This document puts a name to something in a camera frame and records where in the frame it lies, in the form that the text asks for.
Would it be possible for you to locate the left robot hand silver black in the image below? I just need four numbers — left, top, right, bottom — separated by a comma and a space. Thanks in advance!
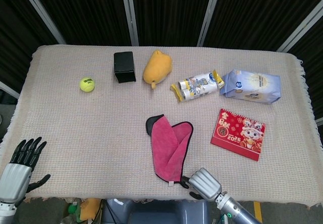
0, 136, 51, 206

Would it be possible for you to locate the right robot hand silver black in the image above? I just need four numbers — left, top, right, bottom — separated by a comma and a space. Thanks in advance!
181, 167, 223, 201

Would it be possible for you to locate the pink cloth with black trim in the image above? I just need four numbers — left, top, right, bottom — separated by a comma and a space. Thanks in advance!
145, 113, 194, 190

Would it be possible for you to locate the red 2026 desk calendar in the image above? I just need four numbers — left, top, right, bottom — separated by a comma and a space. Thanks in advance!
210, 108, 266, 162

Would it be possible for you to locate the grey-blue robot torso base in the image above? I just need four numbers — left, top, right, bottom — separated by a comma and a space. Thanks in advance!
102, 198, 210, 224

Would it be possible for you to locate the green toy on floor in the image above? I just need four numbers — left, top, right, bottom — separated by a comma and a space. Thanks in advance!
68, 201, 81, 214

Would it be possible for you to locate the beige woven tablecloth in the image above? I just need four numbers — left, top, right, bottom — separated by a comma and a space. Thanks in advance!
0, 44, 323, 208

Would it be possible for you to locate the orange plush on floor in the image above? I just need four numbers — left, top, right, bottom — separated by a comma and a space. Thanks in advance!
79, 198, 101, 221

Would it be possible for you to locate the white yellow bag roll pack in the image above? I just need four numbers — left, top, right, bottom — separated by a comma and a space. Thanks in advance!
170, 70, 225, 103

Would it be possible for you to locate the blue snack bag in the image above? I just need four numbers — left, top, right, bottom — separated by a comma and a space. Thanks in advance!
219, 69, 282, 105

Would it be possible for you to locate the yellow-green tennis ball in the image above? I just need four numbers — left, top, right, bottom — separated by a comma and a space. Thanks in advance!
80, 76, 96, 92

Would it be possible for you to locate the orange plush toy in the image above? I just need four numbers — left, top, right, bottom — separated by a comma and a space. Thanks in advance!
143, 49, 173, 90

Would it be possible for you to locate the black cube box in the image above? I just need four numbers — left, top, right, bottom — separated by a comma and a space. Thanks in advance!
113, 51, 137, 84

